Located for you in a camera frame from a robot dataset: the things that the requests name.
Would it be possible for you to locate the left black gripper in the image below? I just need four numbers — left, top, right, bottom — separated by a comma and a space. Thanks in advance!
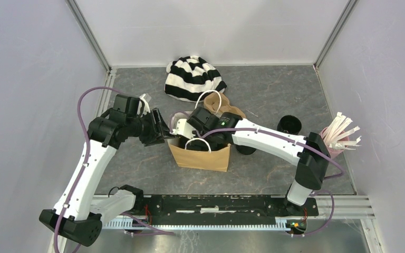
127, 108, 176, 147

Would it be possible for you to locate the brown paper bag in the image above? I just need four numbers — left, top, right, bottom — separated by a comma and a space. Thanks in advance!
167, 111, 230, 172

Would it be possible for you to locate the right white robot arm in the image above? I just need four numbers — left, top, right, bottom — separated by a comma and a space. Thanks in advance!
186, 107, 331, 215

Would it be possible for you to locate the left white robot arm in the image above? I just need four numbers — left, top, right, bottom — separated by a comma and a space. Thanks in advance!
39, 94, 169, 247

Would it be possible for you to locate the black white striped cloth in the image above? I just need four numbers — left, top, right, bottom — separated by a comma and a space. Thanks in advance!
164, 55, 227, 102

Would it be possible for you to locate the remaining cardboard carrier stack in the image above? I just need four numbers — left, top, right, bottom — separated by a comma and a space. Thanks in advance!
203, 92, 246, 118

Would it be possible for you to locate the white wrapped straws bundle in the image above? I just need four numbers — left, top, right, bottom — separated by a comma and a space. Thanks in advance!
325, 112, 362, 150

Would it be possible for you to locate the pink straw holder cup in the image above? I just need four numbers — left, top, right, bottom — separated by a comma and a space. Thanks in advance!
320, 127, 346, 159

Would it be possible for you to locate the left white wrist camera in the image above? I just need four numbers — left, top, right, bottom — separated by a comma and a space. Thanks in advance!
138, 93, 151, 116

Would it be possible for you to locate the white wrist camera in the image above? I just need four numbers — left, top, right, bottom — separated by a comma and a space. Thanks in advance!
171, 119, 197, 139
138, 93, 151, 116

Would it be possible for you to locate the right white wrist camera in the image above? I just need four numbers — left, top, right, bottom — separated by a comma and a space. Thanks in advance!
171, 119, 197, 139

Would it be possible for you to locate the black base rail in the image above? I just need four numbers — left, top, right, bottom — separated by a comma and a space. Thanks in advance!
128, 194, 319, 226

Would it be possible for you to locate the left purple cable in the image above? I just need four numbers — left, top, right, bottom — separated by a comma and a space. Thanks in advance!
53, 86, 124, 253

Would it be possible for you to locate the purple cable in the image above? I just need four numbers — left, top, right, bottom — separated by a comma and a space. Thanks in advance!
53, 86, 124, 253
169, 111, 346, 238

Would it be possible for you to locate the left aluminium frame post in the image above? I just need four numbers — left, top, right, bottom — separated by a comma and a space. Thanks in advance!
65, 0, 112, 73

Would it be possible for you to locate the aluminium frame post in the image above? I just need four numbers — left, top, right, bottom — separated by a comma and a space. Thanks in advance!
313, 0, 359, 71
65, 0, 112, 73

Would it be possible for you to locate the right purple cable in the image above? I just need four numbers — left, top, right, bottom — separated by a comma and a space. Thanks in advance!
169, 111, 346, 238

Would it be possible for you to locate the right aluminium frame post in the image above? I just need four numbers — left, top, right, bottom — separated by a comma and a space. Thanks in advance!
313, 0, 359, 71

